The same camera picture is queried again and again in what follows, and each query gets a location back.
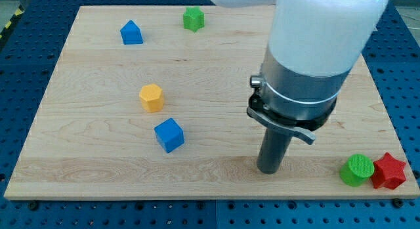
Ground blue house-shaped block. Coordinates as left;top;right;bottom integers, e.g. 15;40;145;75
120;20;143;45

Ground red star block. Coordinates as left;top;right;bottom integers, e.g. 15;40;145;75
371;152;407;190

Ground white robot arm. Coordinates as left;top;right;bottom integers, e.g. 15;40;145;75
211;0;389;174

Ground blue cube block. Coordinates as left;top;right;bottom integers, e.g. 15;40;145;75
154;118;184;154

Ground silver tool flange with clamp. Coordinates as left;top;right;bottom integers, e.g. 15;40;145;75
247;47;350;144

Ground yellow hexagonal block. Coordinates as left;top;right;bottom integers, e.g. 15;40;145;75
139;83;165;112

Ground wooden board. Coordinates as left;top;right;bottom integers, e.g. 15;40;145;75
5;6;419;200

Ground green star block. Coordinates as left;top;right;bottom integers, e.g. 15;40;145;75
182;6;205;32

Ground green cylinder block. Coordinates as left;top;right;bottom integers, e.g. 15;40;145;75
339;154;375;187

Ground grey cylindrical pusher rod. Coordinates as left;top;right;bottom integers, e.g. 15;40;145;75
257;129;291;174

